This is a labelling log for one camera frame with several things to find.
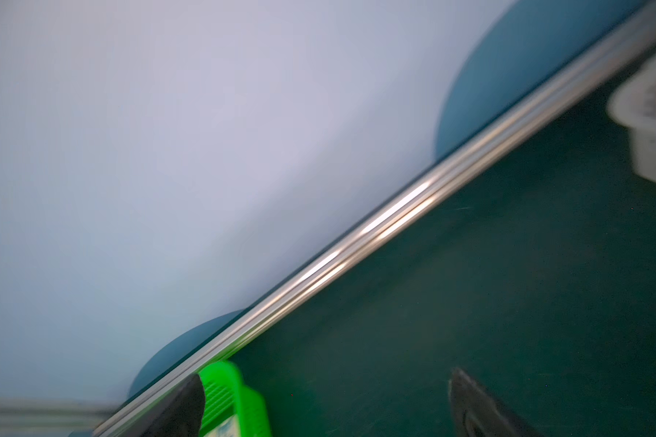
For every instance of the white plastic basket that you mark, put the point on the white plastic basket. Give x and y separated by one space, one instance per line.
633 105

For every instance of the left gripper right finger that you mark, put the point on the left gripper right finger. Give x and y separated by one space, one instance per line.
476 411

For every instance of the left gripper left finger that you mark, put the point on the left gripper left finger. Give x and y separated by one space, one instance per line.
178 414

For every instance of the green plastic basket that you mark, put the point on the green plastic basket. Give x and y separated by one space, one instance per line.
231 407

